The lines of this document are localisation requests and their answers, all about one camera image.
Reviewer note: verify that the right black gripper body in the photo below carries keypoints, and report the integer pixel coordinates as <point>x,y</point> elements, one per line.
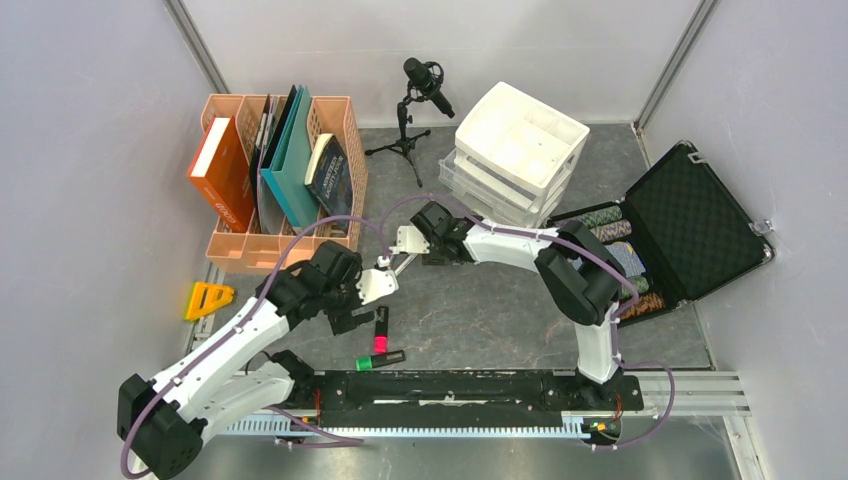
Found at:
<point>436,256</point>

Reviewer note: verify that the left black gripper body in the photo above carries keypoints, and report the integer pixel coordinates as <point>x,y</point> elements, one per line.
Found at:
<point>342,299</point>

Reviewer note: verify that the peach plastic file organizer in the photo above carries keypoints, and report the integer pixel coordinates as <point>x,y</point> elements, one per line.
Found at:
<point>254,252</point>

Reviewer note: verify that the white plastic drawer unit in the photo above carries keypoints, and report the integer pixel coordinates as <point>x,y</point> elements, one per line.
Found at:
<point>513,157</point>

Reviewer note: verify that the dark blue hardcover book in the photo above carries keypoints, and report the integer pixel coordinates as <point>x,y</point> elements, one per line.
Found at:
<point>328,176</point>

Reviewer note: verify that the orange book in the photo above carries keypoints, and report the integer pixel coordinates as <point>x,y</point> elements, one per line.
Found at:
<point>219,171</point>

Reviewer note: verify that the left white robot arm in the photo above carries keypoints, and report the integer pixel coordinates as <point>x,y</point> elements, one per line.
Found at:
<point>165,421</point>

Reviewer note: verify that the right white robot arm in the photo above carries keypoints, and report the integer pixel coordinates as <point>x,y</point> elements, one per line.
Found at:
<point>583,278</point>

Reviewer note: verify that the pink white marker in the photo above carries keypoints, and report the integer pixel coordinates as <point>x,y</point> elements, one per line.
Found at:
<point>409,259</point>

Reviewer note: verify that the green highlighter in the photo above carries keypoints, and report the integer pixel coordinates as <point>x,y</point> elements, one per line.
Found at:
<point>375,361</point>

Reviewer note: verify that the green file folder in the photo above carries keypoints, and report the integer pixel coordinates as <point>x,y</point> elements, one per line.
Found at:
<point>288,168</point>

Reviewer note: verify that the yellow orange block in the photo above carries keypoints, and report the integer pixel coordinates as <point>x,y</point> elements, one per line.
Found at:
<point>206,298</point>

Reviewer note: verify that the black open carrying case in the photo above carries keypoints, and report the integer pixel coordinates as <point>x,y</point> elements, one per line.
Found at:
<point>689,236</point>

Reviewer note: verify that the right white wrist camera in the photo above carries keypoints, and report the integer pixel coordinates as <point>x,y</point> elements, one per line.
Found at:
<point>409,240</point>

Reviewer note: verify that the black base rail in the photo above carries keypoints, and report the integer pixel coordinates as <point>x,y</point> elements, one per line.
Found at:
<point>457,398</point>

